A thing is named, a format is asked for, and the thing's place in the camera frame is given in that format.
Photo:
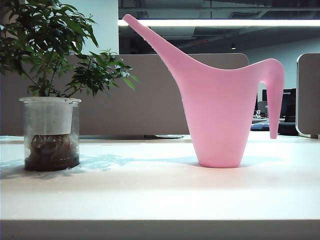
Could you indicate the pink plastic watering can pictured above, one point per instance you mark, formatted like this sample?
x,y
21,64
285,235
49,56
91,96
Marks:
x,y
220,112

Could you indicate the clear glass plant pot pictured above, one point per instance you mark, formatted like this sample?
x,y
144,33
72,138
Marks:
x,y
75,150

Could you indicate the white inner plant pot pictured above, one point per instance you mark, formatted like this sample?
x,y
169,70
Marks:
x,y
50,117

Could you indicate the green leafy plant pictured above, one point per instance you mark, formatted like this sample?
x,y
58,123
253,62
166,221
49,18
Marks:
x,y
42,30

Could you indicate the grey flat stand base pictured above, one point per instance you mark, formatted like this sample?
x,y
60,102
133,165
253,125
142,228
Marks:
x,y
168,136

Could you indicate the wide beige desk partition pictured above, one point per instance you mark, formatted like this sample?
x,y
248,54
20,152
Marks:
x,y
140,105

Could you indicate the blue patterned cushion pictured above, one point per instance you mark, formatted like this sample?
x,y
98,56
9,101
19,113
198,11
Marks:
x,y
260,127

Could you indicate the black computer monitor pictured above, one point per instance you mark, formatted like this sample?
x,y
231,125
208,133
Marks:
x,y
289,102
264,95

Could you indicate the long ceiling light strip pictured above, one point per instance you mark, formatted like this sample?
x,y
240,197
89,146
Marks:
x,y
225,22

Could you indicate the black round cushion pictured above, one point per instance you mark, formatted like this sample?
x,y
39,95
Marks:
x,y
287,128

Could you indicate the beige partition with white edge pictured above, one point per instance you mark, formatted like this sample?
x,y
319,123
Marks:
x,y
310,100

